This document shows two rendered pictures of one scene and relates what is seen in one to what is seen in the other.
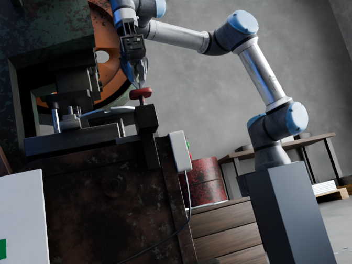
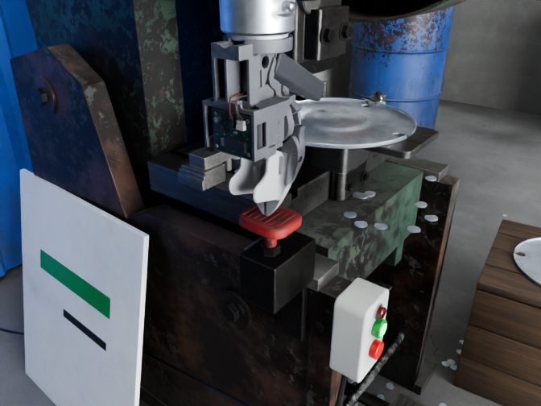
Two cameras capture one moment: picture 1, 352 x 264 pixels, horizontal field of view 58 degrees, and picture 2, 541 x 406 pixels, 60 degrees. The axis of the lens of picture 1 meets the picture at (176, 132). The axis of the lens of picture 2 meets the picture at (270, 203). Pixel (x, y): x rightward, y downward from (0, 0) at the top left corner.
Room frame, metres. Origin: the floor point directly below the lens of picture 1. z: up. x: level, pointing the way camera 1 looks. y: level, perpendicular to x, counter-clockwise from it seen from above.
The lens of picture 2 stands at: (0.62, -0.33, 1.04)
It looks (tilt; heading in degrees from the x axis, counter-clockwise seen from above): 27 degrees down; 51
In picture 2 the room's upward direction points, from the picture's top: straight up
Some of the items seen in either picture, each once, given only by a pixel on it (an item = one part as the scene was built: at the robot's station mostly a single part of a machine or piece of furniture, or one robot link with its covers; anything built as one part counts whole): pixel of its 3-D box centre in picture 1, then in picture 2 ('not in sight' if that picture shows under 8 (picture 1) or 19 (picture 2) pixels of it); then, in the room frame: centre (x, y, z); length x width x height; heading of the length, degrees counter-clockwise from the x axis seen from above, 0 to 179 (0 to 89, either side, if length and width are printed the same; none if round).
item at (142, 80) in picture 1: (142, 73); (268, 188); (0.93, 0.06, 0.81); 0.06 x 0.03 x 0.09; 13
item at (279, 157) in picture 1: (270, 156); not in sight; (1.38, -0.37, 0.50); 0.15 x 0.15 x 0.10
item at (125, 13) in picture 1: (126, 21); (259, 14); (0.93, 0.07, 1.00); 0.08 x 0.08 x 0.05
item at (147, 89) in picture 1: (142, 102); (270, 239); (0.95, 0.08, 0.72); 0.07 x 0.06 x 0.08; 103
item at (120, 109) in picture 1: (108, 120); (335, 119); (1.24, 0.26, 0.78); 0.29 x 0.29 x 0.01
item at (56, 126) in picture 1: (55, 117); not in sight; (1.12, 0.42, 0.81); 0.02 x 0.02 x 0.14
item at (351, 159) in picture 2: (123, 133); (355, 159); (1.26, 0.21, 0.72); 0.25 x 0.14 x 0.14; 103
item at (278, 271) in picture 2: (149, 136); (278, 297); (0.97, 0.08, 0.62); 0.10 x 0.06 x 0.20; 13
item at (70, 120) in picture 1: (71, 120); (222, 144); (1.05, 0.34, 0.76); 0.17 x 0.06 x 0.10; 13
